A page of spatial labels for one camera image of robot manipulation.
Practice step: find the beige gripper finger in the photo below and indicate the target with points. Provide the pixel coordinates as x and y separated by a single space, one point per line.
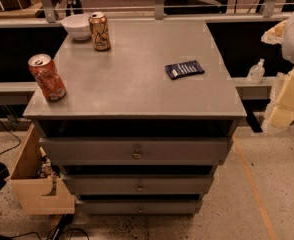
274 35
279 113

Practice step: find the orange soda can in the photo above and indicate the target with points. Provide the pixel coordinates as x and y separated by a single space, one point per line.
98 24

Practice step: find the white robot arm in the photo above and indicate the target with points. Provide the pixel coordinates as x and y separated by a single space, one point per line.
287 45

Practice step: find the red coke can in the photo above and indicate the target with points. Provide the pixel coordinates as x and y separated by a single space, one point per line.
44 70

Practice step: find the clear sanitizer bottle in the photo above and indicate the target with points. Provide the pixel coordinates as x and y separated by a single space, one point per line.
256 72

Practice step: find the dark blue snack packet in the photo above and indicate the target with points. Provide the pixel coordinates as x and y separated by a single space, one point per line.
183 69

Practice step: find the grey drawer cabinet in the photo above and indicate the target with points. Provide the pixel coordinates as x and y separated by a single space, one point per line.
125 92

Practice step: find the white ceramic bowl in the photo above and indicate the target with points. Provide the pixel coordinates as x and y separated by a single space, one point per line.
77 26

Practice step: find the grey metal railing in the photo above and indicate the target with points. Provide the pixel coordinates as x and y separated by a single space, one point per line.
230 10

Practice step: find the middle grey drawer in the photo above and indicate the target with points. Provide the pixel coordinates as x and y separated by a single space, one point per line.
138 184

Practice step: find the grey drawer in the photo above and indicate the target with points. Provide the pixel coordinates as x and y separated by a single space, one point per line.
138 184
136 151
140 207

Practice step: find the bottom grey drawer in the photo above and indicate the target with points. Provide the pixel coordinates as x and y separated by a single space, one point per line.
140 207

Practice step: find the top grey drawer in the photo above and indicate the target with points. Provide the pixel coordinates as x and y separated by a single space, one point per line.
136 151

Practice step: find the wooden crate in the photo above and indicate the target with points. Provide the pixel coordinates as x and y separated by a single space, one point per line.
38 196

